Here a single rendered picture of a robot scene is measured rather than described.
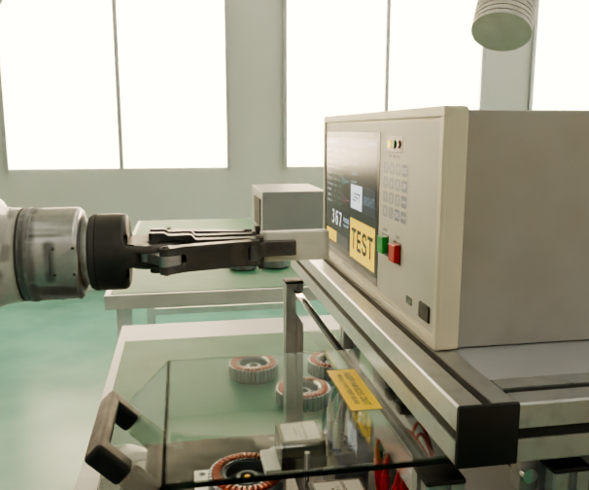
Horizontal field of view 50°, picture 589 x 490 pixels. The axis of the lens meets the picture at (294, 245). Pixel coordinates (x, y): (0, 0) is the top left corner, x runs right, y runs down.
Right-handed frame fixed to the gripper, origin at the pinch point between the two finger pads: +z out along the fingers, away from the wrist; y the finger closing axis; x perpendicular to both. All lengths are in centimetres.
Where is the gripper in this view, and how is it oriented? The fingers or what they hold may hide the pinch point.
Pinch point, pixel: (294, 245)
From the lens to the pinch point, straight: 65.4
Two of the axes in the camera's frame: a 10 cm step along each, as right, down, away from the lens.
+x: 0.0, -9.8, -1.8
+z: 9.9, -0.4, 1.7
